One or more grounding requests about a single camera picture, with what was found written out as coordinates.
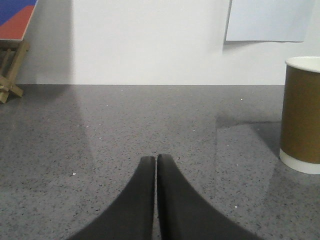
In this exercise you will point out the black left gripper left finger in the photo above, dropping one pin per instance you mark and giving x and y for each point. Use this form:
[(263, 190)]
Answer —
[(131, 214)]

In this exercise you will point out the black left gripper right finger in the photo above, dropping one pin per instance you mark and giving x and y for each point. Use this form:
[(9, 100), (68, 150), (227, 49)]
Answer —
[(184, 214)]

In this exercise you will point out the brown paper cup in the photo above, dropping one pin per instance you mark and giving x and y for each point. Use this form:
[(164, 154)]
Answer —
[(300, 123)]

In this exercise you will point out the wooden folding stand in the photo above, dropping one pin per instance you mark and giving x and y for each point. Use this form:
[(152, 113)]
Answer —
[(12, 54)]

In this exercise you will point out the blue and red board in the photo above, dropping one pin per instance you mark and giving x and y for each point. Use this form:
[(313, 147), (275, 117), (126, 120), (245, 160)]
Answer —
[(15, 17)]

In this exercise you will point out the white paper sheet on wall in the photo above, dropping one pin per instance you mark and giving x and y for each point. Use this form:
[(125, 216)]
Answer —
[(268, 20)]

